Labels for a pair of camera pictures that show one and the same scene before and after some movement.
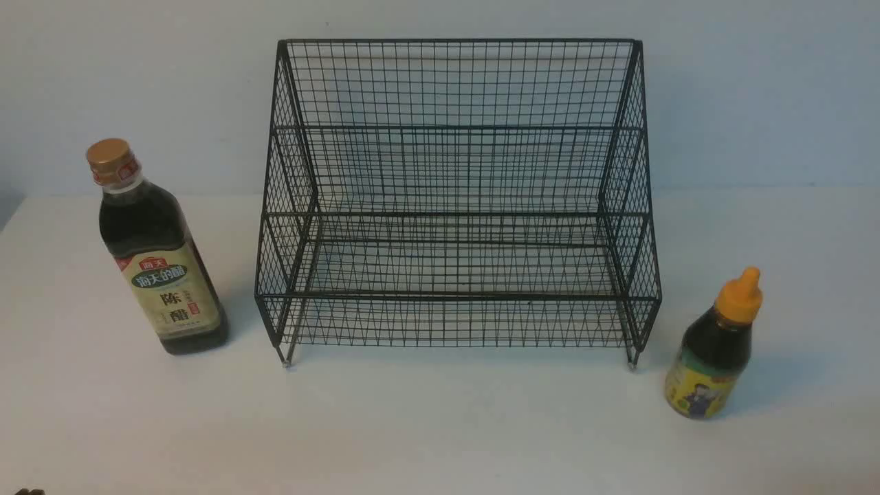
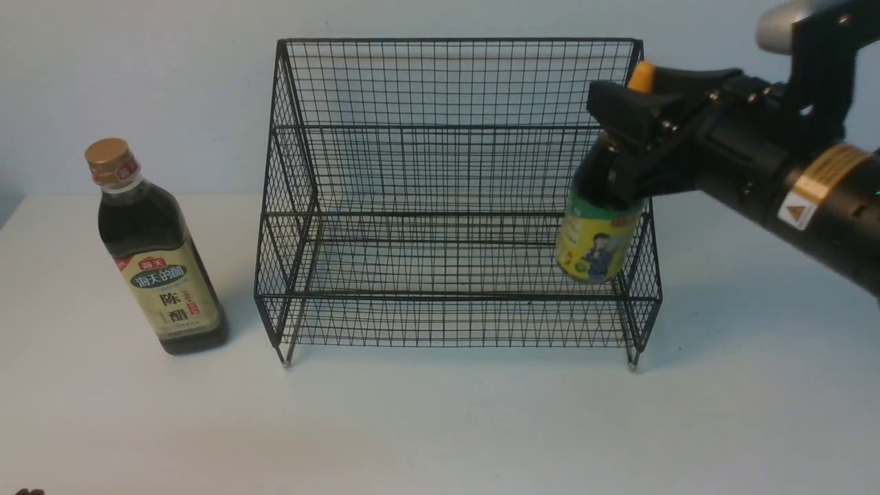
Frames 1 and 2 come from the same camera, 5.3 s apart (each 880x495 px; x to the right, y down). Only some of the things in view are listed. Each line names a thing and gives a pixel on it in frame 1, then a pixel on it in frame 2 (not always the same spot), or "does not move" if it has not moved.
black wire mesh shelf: x=458 y=194 does not move
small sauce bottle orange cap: x=704 y=370 → x=600 y=235
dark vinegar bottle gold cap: x=143 y=229 does not move
